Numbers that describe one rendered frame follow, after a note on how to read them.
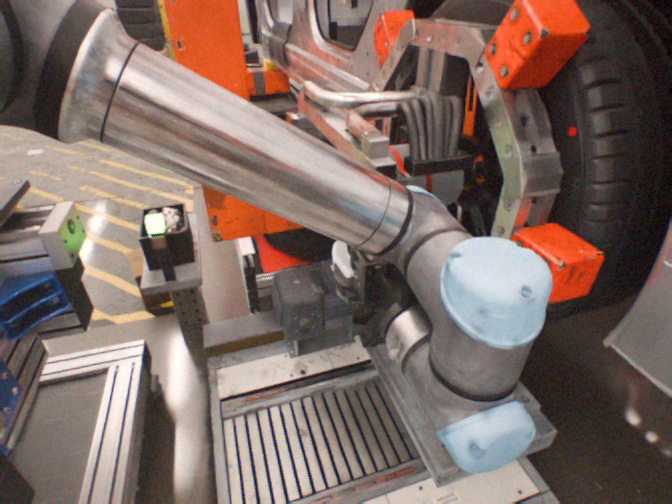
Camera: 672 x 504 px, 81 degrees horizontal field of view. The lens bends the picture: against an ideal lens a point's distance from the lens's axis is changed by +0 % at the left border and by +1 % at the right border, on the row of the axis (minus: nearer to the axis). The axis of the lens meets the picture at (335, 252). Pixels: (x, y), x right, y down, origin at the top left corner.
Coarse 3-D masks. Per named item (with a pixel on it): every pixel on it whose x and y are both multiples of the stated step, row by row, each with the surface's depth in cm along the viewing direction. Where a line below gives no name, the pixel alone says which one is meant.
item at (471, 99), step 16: (416, 80) 89; (464, 96) 96; (464, 112) 101; (480, 112) 75; (544, 112) 57; (464, 128) 79; (480, 128) 77; (464, 144) 85; (480, 144) 75; (496, 160) 72; (464, 176) 88; (496, 176) 72; (464, 192) 88; (480, 192) 84; (496, 192) 75; (448, 208) 90; (464, 208) 84; (480, 208) 79; (496, 208) 74; (464, 224) 86; (480, 224) 79
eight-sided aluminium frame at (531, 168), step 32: (416, 32) 71; (448, 32) 62; (480, 32) 55; (384, 64) 84; (416, 64) 81; (480, 64) 57; (480, 96) 57; (512, 96) 54; (384, 128) 99; (512, 128) 53; (544, 128) 54; (512, 160) 53; (544, 160) 53; (512, 192) 54; (544, 192) 54; (512, 224) 56; (544, 224) 57
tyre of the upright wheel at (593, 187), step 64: (448, 0) 74; (512, 0) 59; (576, 0) 56; (640, 0) 58; (576, 64) 51; (640, 64) 53; (576, 128) 53; (640, 128) 51; (576, 192) 54; (640, 192) 53; (640, 256) 59
